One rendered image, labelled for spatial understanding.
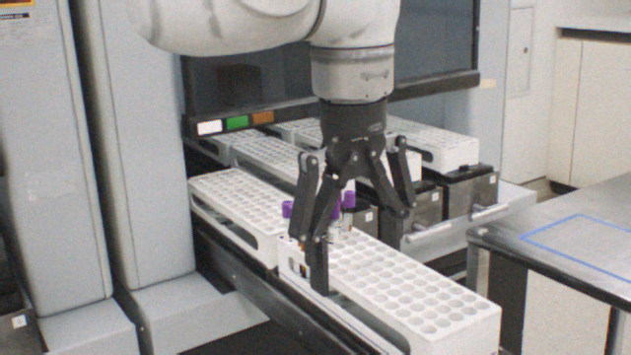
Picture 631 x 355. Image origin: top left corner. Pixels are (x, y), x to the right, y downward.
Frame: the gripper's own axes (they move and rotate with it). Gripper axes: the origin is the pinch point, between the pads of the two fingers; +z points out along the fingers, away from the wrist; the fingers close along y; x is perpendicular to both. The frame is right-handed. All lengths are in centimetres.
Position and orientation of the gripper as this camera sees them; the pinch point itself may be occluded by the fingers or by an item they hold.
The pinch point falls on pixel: (356, 262)
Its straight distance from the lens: 77.2
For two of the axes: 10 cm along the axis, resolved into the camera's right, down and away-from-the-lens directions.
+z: 0.3, 9.5, 3.3
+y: 8.3, -2.1, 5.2
